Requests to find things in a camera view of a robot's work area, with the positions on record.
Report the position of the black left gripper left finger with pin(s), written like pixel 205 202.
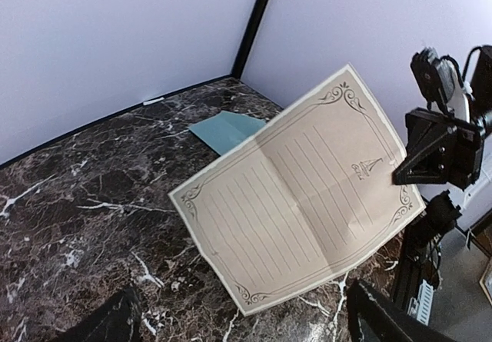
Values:
pixel 118 319

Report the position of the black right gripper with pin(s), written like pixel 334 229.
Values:
pixel 440 150

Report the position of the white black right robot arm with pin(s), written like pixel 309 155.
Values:
pixel 476 103

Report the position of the white slotted cable duct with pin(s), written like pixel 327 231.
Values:
pixel 420 306

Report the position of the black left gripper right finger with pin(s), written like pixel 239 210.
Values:
pixel 373 317

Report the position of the light blue paper envelope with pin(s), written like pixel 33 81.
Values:
pixel 226 130

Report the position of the black right corner frame post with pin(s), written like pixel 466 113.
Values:
pixel 248 38

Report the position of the beige lined letter paper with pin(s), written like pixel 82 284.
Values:
pixel 304 200

